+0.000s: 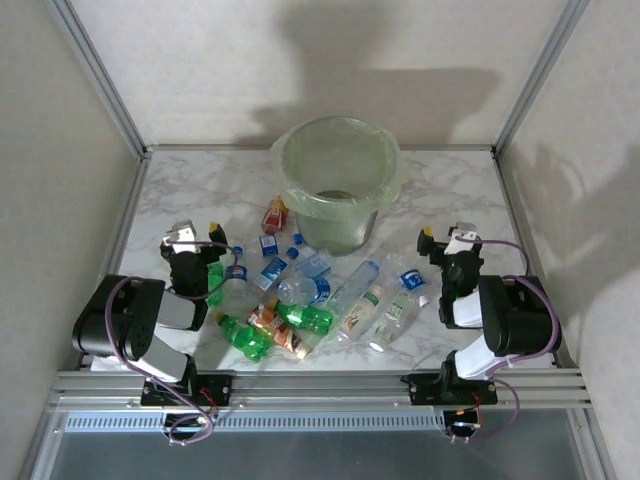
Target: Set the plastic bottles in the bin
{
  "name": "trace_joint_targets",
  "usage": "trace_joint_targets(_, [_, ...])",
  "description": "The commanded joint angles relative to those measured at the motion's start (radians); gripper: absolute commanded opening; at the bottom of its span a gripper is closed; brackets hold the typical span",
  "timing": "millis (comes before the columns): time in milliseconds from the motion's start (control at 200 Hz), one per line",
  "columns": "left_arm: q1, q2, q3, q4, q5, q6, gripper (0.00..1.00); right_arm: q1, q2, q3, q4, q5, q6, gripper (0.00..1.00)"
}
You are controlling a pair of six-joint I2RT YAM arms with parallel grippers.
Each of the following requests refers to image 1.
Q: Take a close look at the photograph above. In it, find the grey translucent bin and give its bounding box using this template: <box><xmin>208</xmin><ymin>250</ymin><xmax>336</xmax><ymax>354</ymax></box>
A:
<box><xmin>277</xmin><ymin>115</ymin><xmax>409</xmax><ymax>257</ymax></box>

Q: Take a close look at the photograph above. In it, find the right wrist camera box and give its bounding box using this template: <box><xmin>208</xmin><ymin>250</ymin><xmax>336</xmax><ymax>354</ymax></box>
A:
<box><xmin>446</xmin><ymin>221</ymin><xmax>480</xmax><ymax>255</ymax></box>

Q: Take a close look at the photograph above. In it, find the Pepsi bottle blue label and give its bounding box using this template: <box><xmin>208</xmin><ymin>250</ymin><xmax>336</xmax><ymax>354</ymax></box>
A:
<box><xmin>224</xmin><ymin>245</ymin><xmax>250</xmax><ymax>304</ymax></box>

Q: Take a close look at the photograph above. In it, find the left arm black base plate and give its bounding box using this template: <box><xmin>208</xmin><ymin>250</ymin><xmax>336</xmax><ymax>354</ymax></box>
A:
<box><xmin>139</xmin><ymin>373</ymin><xmax>235</xmax><ymax>407</ymax></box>

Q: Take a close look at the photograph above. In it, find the orange label tea bottle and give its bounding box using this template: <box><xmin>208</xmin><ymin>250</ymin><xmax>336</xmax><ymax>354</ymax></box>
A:
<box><xmin>246</xmin><ymin>303</ymin><xmax>314</xmax><ymax>361</ymax></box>

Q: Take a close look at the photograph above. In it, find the clear bottle white cap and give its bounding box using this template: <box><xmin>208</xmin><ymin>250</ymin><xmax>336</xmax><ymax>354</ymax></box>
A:
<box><xmin>369</xmin><ymin>287</ymin><xmax>419</xmax><ymax>353</ymax></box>

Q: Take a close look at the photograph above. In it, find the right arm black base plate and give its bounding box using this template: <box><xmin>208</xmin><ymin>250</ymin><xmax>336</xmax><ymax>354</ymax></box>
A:
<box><xmin>405</xmin><ymin>372</ymin><xmax>501</xmax><ymax>407</ymax></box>

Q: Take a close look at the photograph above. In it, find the crushed clear bottle blue label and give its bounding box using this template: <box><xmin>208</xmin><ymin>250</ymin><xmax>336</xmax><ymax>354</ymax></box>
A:
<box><xmin>277</xmin><ymin>274</ymin><xmax>332</xmax><ymax>307</ymax></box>

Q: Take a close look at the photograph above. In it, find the aluminium table edge rail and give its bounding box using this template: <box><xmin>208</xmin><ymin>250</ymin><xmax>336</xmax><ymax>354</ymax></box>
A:
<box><xmin>492</xmin><ymin>149</ymin><xmax>576</xmax><ymax>371</ymax></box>
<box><xmin>74</xmin><ymin>149</ymin><xmax>154</xmax><ymax>374</ymax></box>
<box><xmin>144</xmin><ymin>143</ymin><xmax>497</xmax><ymax>152</ymax></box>

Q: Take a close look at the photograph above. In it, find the aluminium frame leg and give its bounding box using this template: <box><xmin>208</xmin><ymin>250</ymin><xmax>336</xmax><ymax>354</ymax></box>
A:
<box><xmin>567</xmin><ymin>407</ymin><xmax>619</xmax><ymax>480</ymax></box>
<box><xmin>19</xmin><ymin>407</ymin><xmax>69</xmax><ymax>480</ymax></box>

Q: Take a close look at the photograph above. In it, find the bottle white green label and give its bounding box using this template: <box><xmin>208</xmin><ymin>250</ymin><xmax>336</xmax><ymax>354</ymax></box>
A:
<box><xmin>337</xmin><ymin>284</ymin><xmax>386</xmax><ymax>345</ymax></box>

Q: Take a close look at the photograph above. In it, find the wide aluminium mounting rail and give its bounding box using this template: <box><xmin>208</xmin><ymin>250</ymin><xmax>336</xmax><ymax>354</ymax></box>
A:
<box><xmin>47</xmin><ymin>368</ymin><xmax>596</xmax><ymax>412</ymax></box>

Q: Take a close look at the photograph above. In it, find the grey slotted cable duct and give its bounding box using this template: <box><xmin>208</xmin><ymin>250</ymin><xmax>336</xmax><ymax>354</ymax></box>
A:
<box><xmin>64</xmin><ymin>411</ymin><xmax>449</xmax><ymax>432</ymax></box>

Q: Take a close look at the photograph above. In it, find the clear bottle barcode label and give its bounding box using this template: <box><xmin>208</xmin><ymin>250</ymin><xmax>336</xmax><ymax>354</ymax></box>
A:
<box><xmin>287</xmin><ymin>248</ymin><xmax>335</xmax><ymax>281</ymax></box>

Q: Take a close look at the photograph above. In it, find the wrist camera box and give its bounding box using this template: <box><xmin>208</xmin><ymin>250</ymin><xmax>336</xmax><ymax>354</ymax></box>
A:
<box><xmin>446</xmin><ymin>221</ymin><xmax>480</xmax><ymax>255</ymax></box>
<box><xmin>166</xmin><ymin>220</ymin><xmax>198</xmax><ymax>247</ymax></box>

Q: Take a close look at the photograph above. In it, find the red orange drink bottle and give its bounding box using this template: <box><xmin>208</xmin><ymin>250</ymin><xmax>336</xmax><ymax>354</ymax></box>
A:
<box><xmin>260</xmin><ymin>196</ymin><xmax>290</xmax><ymax>236</ymax></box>

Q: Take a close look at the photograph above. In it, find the aluminium frame post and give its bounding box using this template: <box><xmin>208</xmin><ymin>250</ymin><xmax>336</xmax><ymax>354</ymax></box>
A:
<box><xmin>47</xmin><ymin>0</ymin><xmax>154</xmax><ymax>160</ymax></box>
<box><xmin>492</xmin><ymin>0</ymin><xmax>591</xmax><ymax>156</ymax></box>

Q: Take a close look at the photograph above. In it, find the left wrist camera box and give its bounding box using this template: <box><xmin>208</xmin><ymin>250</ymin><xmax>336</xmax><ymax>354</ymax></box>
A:
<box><xmin>166</xmin><ymin>220</ymin><xmax>198</xmax><ymax>247</ymax></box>

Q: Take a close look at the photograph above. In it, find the clear bottle blue white label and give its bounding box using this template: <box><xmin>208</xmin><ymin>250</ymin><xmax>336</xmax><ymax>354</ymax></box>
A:
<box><xmin>252</xmin><ymin>255</ymin><xmax>290</xmax><ymax>293</ymax></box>

